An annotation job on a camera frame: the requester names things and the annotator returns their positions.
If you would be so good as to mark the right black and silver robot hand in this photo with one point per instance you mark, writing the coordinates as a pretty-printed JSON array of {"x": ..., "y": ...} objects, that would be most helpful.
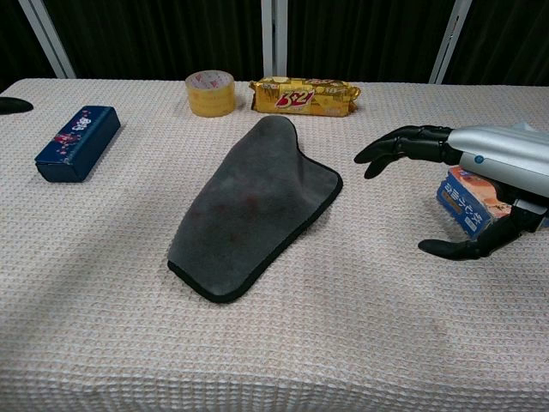
[{"x": 493, "y": 154}]

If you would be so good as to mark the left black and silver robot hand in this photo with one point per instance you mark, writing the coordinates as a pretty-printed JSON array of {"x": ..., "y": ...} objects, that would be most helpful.
[{"x": 13, "y": 105}]

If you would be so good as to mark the green grey microfiber cloth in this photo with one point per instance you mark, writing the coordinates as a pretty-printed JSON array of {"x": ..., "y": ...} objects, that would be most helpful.
[{"x": 257, "y": 193}]

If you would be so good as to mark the light blue wipes packet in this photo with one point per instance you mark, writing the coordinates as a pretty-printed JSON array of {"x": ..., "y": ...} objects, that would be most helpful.
[{"x": 523, "y": 125}]

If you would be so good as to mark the orange and blue snack box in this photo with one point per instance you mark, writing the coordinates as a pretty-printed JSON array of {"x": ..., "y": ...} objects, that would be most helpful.
[{"x": 467, "y": 197}]

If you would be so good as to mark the dark blue printed box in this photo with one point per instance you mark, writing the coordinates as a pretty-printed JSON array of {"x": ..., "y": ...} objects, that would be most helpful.
[{"x": 77, "y": 143}]

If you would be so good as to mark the black curtain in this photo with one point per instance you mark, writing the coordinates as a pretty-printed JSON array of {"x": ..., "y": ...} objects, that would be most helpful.
[{"x": 150, "y": 34}]

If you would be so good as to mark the yellow clear tape roll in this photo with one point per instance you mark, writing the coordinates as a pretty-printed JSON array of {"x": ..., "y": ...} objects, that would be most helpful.
[{"x": 210, "y": 96}]

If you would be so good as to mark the golden biscuit pack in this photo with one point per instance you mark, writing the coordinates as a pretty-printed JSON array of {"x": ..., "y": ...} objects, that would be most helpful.
[{"x": 300, "y": 101}]

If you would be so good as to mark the beige waffle tablecloth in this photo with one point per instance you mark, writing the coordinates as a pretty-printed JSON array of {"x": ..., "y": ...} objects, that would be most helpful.
[{"x": 128, "y": 322}]

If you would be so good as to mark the white slanted frame post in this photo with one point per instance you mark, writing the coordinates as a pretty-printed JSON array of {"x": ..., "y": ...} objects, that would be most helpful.
[
  {"x": 450, "y": 43},
  {"x": 47, "y": 38}
]

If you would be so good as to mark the white upright frame post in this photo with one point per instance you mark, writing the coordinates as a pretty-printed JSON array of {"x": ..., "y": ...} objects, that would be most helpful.
[{"x": 274, "y": 38}]

